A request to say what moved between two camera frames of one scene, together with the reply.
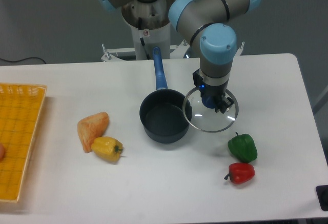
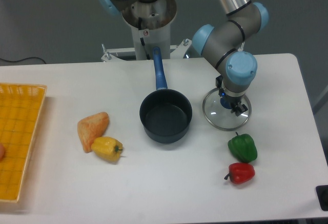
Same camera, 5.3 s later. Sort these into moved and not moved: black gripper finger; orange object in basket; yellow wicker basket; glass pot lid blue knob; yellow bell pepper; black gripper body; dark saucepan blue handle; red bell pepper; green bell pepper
Moved: black gripper body; black gripper finger; glass pot lid blue knob
Not moved: dark saucepan blue handle; yellow bell pepper; red bell pepper; green bell pepper; orange object in basket; yellow wicker basket
